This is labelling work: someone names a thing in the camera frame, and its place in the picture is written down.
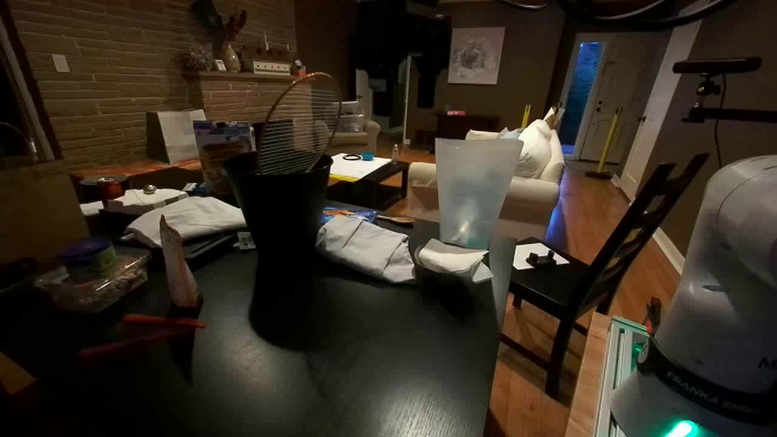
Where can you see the white board on bench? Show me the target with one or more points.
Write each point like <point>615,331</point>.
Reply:
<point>178,134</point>

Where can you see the tall black vase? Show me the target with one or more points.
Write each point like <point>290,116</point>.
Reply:
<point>282,201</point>

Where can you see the framed wall picture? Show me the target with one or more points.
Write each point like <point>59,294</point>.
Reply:
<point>474,56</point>

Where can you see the badminton racket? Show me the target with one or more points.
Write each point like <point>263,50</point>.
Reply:
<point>302,123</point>

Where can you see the black wooden chair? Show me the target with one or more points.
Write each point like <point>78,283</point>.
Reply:
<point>571,289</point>

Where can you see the dark coffee table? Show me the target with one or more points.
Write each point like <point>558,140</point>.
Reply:
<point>366,181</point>

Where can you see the red pen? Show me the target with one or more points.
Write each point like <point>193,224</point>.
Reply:
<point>159,322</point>

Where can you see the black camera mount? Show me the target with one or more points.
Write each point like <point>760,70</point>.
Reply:
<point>712,91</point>

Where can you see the white folded napkin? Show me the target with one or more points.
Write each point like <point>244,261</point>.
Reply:
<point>460,264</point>

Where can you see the white sofa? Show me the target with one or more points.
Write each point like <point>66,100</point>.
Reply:
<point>534,187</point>

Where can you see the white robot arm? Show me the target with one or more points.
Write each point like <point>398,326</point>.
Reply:
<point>710,371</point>

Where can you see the colourful picture box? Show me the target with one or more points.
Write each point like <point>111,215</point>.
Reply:
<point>216,144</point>

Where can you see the wall light switch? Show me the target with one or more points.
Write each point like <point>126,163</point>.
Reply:
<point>59,65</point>

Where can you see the white folded cloth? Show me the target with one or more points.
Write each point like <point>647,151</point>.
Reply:
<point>190,216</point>

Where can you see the frosted white plastic container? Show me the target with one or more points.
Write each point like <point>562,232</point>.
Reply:
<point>472,187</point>

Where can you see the crumpled white paper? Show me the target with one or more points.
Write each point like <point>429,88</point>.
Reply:
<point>366,246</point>

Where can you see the clear plastic food container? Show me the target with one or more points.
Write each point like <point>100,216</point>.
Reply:
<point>93,276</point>

